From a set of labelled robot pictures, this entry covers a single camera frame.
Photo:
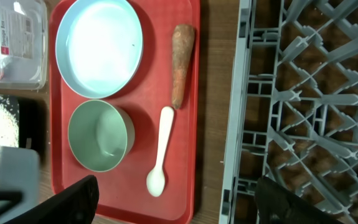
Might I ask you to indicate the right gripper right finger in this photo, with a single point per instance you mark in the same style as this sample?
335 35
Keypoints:
276 204

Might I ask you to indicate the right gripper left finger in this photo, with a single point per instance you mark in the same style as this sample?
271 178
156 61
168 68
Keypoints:
75 204

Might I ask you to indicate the light green bowl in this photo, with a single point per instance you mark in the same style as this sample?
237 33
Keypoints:
100 135

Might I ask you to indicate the white plastic spoon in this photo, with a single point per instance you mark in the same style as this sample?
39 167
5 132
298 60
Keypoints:
156 180

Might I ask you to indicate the large light blue plate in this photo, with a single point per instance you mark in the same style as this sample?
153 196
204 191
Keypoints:
98 47

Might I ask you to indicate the grey dishwasher rack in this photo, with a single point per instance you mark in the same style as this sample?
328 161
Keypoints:
293 113

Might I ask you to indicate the black plastic tray bin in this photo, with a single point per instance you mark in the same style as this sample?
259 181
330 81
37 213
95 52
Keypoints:
32 125

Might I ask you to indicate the red serving tray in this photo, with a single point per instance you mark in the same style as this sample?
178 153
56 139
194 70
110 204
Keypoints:
123 192

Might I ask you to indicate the clear plastic bin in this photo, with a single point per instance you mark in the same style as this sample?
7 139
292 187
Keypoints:
23 44

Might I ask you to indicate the orange carrot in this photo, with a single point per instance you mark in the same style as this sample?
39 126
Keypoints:
182 44

